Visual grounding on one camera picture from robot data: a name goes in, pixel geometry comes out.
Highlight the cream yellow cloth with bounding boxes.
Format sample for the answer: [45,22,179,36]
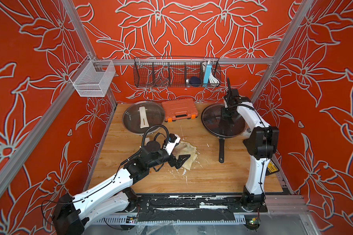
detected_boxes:
[173,141,198,170]

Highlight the glass lid with white handle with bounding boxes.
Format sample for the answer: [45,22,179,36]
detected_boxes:
[122,101,165,135]

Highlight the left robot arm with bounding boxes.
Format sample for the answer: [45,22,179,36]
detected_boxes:
[52,141,190,235]

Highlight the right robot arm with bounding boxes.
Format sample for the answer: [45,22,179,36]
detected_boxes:
[222,88,279,212]

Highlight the black frying pan with lid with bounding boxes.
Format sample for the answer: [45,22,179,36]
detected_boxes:
[201,103,247,164]

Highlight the crumpled clear plastic wrapper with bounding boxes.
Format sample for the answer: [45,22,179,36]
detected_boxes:
[241,128,252,138]

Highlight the dark blue round object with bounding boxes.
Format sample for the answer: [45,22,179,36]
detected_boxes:
[189,76,202,87]

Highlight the light blue box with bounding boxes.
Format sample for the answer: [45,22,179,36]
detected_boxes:
[203,63,212,87]

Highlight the orange plastic tool case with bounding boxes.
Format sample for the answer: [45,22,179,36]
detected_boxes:
[161,98,199,122]

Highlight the white mesh basket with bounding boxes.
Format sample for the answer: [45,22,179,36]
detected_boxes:
[70,61,116,98]

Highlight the dark pan with white handle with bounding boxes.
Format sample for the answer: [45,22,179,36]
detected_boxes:
[138,133,153,146]

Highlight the white coiled cable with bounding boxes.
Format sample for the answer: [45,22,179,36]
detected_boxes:
[201,61,221,86]

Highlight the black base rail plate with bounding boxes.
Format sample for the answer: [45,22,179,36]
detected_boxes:
[122,193,268,223]

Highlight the black wire basket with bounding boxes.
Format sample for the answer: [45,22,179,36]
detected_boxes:
[133,56,222,88]

